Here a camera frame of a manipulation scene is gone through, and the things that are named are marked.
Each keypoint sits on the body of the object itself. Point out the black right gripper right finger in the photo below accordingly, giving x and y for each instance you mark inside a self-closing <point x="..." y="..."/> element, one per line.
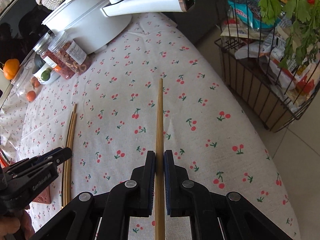
<point x="187" y="198"/>

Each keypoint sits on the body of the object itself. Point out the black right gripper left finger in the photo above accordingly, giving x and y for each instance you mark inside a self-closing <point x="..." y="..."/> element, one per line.
<point x="132" y="198"/>

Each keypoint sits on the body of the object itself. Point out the light wooden chopstick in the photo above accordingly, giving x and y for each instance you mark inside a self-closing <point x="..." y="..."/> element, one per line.
<point x="67" y="170"/>
<point x="68" y="156"/>

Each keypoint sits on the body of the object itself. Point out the person's left hand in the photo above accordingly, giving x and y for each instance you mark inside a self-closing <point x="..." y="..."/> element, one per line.
<point x="10" y="225"/>

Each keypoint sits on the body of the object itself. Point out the pink perforated utensil holder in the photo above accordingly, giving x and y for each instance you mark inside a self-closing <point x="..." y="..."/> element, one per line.
<point x="43" y="197"/>

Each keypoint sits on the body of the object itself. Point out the clear jar with kumquats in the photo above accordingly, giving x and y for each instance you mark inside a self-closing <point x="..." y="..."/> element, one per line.
<point x="22" y="81"/>

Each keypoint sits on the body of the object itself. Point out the cherry print tablecloth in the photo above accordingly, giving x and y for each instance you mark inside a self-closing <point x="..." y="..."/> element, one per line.
<point x="204" y="126"/>

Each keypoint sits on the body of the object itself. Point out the white bowl with green fruit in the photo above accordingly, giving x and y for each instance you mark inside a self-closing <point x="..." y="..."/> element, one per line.
<point x="45" y="74"/>

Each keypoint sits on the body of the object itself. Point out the orange fruit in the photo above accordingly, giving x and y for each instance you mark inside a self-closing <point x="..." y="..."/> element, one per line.
<point x="11" y="68"/>

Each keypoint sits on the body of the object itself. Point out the dark green squash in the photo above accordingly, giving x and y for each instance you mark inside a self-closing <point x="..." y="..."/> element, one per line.
<point x="38" y="63"/>

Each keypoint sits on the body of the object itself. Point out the jar of red goji berries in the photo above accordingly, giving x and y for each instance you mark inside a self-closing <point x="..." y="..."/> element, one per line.
<point x="42" y="49"/>

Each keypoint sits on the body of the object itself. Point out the jar of dried fruit rings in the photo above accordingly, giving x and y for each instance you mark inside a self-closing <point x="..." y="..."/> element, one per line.
<point x="70" y="53"/>

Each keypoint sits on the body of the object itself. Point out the black microwave oven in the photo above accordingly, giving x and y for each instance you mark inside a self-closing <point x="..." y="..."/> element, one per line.
<point x="21" y="28"/>

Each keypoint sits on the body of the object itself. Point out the stainless steel refrigerator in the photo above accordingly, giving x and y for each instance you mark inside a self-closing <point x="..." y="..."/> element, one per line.
<point x="200" y="20"/>

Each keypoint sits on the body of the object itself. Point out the blue snack package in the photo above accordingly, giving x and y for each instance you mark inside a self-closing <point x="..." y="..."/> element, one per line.
<point x="258" y="14"/>

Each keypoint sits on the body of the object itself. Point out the leafy green vegetables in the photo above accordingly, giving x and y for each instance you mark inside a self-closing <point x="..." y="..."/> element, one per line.
<point x="302" y="44"/>

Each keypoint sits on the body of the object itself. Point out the black wire basket rack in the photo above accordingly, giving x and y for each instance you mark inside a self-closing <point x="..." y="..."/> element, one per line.
<point x="250" y="58"/>

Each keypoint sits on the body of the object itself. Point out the white electric pot with handle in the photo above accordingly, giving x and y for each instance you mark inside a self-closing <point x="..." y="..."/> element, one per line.
<point x="94" y="23"/>

